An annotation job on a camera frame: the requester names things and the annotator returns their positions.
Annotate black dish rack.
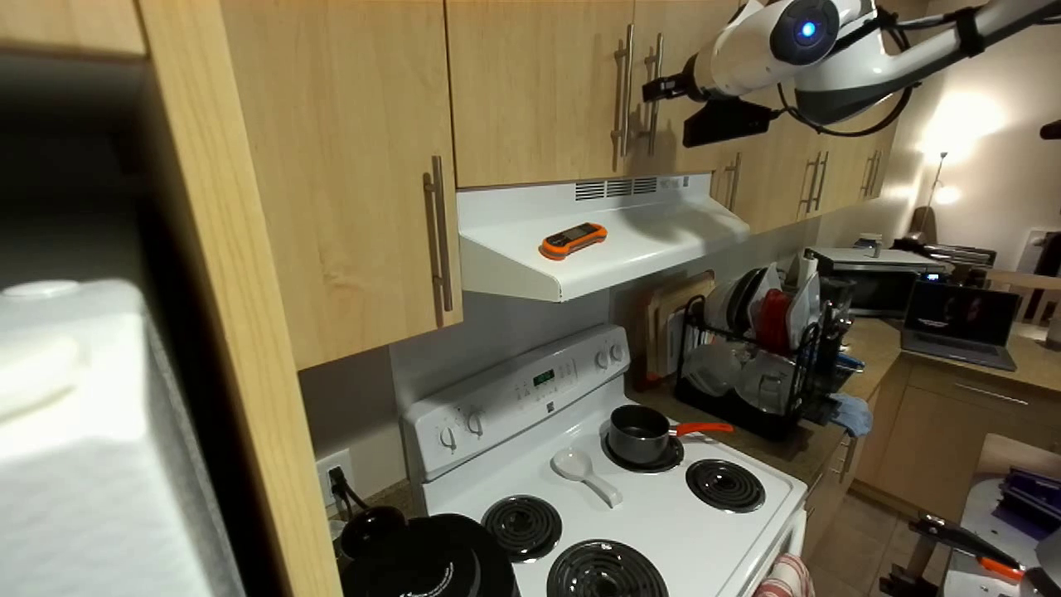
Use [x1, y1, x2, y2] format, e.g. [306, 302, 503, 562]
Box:
[668, 288, 863, 443]

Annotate white refrigerator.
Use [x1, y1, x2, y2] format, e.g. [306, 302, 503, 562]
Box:
[0, 276, 247, 597]

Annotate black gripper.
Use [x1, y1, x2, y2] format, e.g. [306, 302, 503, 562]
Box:
[639, 55, 722, 109]

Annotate white plate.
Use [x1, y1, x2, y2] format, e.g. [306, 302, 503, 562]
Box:
[786, 251, 825, 346]
[707, 264, 766, 336]

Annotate white electric stove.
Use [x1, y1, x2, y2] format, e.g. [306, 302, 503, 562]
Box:
[397, 323, 812, 597]

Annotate grey pot orange handle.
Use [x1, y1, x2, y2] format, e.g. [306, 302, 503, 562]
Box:
[603, 401, 739, 470]

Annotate wooden cabinet door steel handle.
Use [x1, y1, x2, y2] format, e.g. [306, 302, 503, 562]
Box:
[629, 0, 741, 180]

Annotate black power cord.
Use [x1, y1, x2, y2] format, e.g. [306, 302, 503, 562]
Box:
[325, 463, 377, 523]

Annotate tall wooden cabinet door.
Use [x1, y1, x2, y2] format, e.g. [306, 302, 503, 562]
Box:
[812, 109, 931, 219]
[760, 114, 825, 229]
[708, 101, 816, 231]
[215, 0, 468, 373]

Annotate white spoon rest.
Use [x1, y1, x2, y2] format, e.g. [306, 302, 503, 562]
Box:
[548, 448, 622, 512]

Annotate silver countertop appliance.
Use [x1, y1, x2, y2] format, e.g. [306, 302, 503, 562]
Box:
[807, 243, 955, 326]

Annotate red white towel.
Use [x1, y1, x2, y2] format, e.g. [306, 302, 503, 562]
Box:
[751, 555, 818, 597]

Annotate black air fryer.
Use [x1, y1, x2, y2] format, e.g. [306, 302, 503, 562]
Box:
[332, 512, 522, 597]

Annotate white wall outlet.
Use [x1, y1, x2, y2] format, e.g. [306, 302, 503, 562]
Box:
[310, 443, 356, 523]

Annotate black kettle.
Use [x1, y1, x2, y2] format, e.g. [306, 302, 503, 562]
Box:
[332, 503, 407, 560]

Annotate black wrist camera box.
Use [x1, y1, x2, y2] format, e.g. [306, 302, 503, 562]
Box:
[679, 94, 781, 153]

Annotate wooden side panel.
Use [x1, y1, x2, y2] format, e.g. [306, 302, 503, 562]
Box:
[130, 0, 343, 597]

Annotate red plate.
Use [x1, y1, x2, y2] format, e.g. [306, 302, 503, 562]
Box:
[751, 288, 794, 358]

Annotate wooden cabinet door right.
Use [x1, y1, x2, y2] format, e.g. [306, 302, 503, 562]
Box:
[444, 0, 639, 192]

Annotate grey laptop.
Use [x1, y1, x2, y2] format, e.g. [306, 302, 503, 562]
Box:
[894, 276, 1023, 373]

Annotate black orange clamp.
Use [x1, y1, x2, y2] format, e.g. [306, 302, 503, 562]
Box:
[904, 512, 1037, 591]

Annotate orange black handheld device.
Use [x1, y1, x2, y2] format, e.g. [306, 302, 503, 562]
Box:
[538, 219, 612, 264]

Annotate wooden base cabinet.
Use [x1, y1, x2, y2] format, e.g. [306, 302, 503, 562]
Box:
[799, 423, 875, 578]
[848, 356, 1061, 523]

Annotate white range hood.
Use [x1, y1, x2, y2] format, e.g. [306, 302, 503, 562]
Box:
[455, 168, 754, 304]

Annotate blue cloth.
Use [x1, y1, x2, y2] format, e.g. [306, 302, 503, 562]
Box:
[825, 390, 875, 441]

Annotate short wooden cabinet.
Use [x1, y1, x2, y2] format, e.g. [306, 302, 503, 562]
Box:
[0, 0, 145, 61]

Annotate wooden cutting board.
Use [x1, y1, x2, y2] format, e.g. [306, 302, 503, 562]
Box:
[643, 276, 722, 390]

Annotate purple books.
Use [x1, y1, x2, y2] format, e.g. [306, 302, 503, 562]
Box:
[989, 463, 1061, 543]

